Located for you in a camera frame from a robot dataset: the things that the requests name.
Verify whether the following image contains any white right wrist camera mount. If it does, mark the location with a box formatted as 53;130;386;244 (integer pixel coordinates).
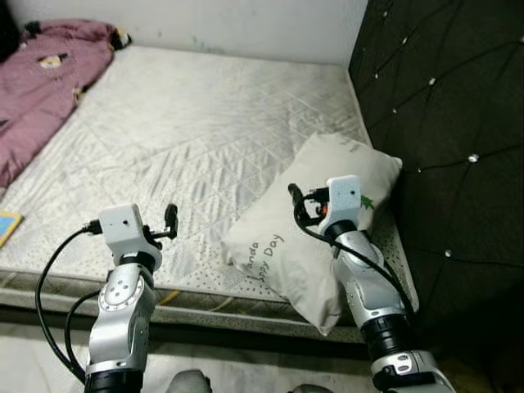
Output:
325;174;364;230

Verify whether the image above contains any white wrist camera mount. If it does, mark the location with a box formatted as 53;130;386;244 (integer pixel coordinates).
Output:
98;203;163;263
325;174;364;230

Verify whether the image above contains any black tufted headboard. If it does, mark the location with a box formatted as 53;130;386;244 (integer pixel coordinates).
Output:
348;0;524;361

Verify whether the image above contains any white printed pillow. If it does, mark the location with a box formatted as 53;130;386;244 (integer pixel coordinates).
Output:
221;133;404;337

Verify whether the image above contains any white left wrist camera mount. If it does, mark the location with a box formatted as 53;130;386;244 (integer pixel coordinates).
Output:
98;203;163;263

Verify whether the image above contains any silver robot right leg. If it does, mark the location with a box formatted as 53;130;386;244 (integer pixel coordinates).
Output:
288;383;332;393

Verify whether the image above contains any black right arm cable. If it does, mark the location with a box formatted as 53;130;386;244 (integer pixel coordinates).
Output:
293;213;414;316

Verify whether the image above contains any white grey quilted mattress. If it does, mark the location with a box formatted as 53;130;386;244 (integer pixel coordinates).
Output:
0;45;418;337

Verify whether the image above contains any silver robot left leg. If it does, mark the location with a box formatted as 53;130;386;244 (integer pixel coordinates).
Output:
166;368;214;393

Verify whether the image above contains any purple cartoon mouse blanket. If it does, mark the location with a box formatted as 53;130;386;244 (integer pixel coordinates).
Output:
0;20;132;193

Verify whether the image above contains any silver robot leg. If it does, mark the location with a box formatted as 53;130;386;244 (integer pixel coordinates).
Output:
166;368;214;393
288;383;332;393

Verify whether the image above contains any colourful children's picture book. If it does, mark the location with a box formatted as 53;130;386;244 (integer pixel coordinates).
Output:
0;210;24;248

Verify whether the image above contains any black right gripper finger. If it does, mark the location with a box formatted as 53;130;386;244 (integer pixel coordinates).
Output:
288;183;309;228

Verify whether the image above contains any dark bedside furniture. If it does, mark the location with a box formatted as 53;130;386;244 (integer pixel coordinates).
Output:
0;0;21;62

